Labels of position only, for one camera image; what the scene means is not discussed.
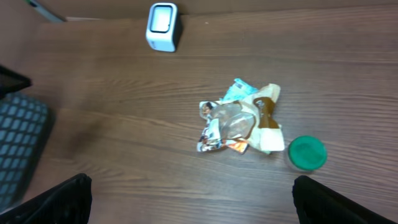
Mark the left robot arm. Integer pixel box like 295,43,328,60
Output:
0,65,32,99

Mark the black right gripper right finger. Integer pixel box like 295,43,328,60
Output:
292,175,396,224

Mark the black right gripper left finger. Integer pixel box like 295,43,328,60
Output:
1,173,92,224

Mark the grey plastic mesh basket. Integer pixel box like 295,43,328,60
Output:
1,92,54,212

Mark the green lid jar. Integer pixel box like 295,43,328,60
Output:
285,136,328,172

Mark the white barcode scanner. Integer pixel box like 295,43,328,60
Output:
146,2,182,52

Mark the brown white snack bag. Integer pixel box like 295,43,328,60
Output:
197,83,285,154

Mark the teal tissue pack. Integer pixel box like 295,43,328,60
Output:
220,78,259,101

